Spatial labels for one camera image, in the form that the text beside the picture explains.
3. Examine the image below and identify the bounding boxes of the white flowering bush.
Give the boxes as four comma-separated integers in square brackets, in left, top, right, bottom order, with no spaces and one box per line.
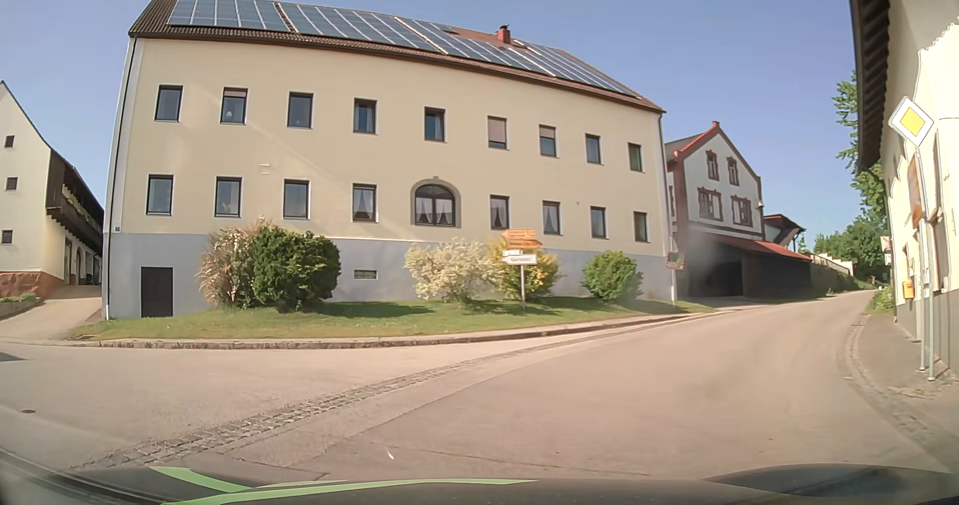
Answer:
[404,238,504,305]

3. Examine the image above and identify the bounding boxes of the yellow green bush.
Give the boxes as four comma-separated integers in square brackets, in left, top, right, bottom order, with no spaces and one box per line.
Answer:
[488,240,561,301]

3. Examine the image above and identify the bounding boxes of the large cream building solar roof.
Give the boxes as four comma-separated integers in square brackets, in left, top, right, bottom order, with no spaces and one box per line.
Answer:
[101,0,674,321]

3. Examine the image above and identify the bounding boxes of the round green bush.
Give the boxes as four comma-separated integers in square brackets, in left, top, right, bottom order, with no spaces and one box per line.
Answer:
[581,250,642,303]

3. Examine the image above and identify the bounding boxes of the grass verge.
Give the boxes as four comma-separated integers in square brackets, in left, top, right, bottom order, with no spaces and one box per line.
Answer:
[69,296,716,341]

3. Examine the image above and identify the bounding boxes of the large green bush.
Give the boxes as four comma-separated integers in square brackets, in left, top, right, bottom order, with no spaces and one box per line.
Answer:
[249,225,343,313]

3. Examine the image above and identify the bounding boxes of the grey asphalt road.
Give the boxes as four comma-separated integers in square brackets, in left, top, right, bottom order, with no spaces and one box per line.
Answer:
[0,291,947,484]

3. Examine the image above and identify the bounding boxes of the white house red trim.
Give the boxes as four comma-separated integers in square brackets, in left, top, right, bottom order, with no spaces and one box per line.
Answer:
[664,120,813,301]

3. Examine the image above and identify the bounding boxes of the pale flowering bush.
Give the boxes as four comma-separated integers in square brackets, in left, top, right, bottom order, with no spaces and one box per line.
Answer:
[196,218,268,310]

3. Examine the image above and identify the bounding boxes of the car's own bonnet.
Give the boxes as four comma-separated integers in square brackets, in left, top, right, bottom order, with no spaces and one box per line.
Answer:
[0,449,959,505]

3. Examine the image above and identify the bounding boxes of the trees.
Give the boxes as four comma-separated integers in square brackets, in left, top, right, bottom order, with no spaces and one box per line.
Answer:
[796,70,893,284]

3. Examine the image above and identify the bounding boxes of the grey paved pavement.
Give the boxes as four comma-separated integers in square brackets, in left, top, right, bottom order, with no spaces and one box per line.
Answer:
[847,312,959,470]

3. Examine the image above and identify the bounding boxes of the paved driveway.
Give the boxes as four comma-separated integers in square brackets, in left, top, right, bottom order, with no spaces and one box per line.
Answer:
[0,285,103,342]

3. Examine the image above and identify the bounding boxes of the grey metal pole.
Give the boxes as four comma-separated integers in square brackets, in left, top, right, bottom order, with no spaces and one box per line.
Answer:
[916,213,928,373]

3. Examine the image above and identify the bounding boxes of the white house with wooden balcony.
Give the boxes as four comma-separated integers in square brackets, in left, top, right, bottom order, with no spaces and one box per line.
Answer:
[0,80,105,300]

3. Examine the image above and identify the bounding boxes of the cream building with dark eaves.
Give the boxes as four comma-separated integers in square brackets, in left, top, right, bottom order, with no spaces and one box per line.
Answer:
[844,0,959,375]

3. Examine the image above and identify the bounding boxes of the direction signs on post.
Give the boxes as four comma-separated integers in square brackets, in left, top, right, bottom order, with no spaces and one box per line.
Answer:
[500,228,543,310]

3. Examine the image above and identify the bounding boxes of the low wall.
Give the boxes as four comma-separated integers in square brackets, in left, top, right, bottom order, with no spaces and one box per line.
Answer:
[808,253,863,296]

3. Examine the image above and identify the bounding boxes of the priority road sign on post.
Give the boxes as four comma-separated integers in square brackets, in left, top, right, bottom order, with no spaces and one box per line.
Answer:
[888,96,938,382]

